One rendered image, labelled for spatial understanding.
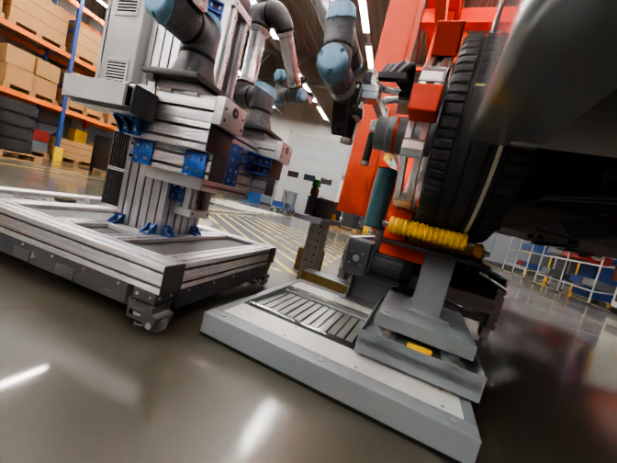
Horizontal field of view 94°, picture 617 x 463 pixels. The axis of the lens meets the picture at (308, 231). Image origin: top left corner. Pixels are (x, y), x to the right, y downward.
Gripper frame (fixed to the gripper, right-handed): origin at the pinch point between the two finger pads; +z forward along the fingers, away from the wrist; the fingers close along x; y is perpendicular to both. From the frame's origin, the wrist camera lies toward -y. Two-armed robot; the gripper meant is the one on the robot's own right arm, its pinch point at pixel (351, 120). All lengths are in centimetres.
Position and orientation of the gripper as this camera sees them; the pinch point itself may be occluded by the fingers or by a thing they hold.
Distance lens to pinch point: 109.4
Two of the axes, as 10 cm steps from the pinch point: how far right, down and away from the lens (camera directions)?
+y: 2.4, -9.7, -0.9
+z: 3.0, -0.1, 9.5
